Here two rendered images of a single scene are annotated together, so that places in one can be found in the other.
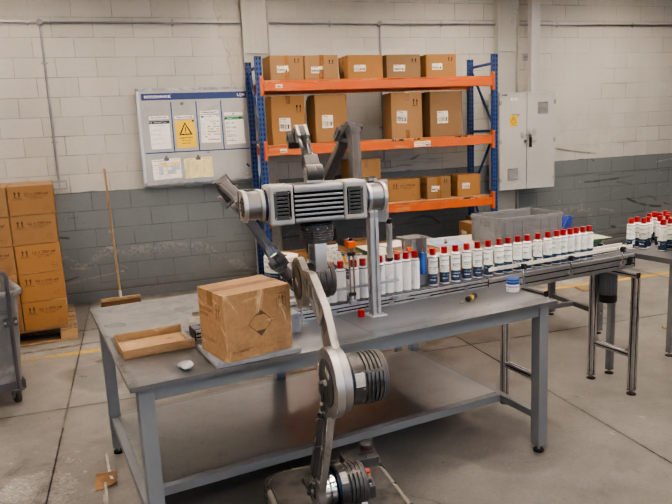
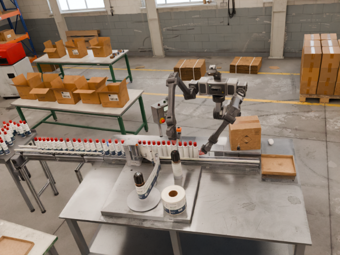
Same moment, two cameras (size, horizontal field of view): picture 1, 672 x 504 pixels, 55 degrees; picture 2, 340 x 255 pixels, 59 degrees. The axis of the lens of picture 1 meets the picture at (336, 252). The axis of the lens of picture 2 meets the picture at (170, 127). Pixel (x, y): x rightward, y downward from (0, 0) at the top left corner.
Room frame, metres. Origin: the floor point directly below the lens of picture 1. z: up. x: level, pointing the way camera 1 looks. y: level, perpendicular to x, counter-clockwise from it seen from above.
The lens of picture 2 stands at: (4.96, 1.62, 2.80)
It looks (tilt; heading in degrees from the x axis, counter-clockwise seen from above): 32 degrees down; 224
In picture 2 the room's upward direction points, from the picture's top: 9 degrees counter-clockwise
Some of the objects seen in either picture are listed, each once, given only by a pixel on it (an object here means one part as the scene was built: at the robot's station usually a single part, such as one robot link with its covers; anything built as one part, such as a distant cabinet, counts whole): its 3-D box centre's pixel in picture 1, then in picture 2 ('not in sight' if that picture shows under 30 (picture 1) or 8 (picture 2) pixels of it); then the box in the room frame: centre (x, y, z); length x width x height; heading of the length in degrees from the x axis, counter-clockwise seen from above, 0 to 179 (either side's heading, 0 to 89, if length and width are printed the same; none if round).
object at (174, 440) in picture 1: (319, 381); (189, 204); (3.29, 0.12, 0.40); 2.04 x 1.25 x 0.81; 116
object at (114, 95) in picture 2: not in sight; (114, 91); (2.48, -1.82, 0.97); 0.51 x 0.39 x 0.37; 23
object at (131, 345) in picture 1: (153, 340); (278, 164); (2.73, 0.82, 0.85); 0.30 x 0.26 x 0.04; 116
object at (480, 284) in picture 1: (353, 304); (177, 159); (3.17, -0.07, 0.85); 1.65 x 0.11 x 0.05; 116
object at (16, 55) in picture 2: not in sight; (11, 71); (2.31, -5.87, 0.61); 0.70 x 0.60 x 1.22; 119
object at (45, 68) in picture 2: not in sight; (49, 61); (0.83, -6.85, 0.19); 0.64 x 0.54 x 0.37; 21
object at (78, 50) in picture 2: not in sight; (75, 48); (1.28, -4.50, 0.97); 0.42 x 0.39 x 0.37; 15
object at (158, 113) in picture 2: (376, 200); (161, 112); (3.14, -0.21, 1.38); 0.17 x 0.10 x 0.19; 171
